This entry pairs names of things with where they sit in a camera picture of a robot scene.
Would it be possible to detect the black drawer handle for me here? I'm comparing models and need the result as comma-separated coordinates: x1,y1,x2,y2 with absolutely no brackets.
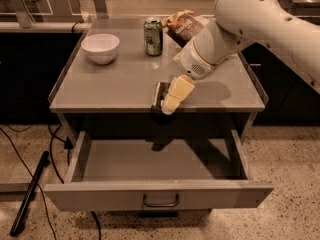
142,194,180,208

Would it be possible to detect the brown chip bag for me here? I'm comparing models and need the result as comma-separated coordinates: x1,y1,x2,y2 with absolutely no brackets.
162,10,209,47

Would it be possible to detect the white horizontal rail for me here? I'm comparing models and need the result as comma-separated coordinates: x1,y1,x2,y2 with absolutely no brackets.
0,22,91,33

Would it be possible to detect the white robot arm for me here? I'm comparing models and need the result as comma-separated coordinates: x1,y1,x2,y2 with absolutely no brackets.
160,0,320,115

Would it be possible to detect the grey cabinet with top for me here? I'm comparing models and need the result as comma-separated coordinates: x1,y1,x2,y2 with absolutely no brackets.
50,18,267,136

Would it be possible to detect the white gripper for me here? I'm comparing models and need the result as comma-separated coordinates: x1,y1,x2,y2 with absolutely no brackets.
161,39,213,115

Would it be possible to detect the green soda can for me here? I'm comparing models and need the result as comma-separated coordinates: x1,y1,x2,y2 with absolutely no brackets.
144,17,163,56

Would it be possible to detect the black floor cable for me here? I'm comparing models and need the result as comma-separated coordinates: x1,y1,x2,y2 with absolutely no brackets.
0,126,58,240

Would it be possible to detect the dark rxbar chocolate bar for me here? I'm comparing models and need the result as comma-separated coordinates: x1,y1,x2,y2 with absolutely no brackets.
151,82,170,112

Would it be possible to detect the open grey top drawer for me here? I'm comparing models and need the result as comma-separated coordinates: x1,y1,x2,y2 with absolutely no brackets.
45,131,273,212

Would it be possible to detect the black bar on floor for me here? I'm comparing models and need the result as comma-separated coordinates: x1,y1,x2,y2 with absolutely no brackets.
10,151,50,237

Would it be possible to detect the white ceramic bowl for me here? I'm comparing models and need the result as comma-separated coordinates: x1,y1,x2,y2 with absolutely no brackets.
81,34,120,65

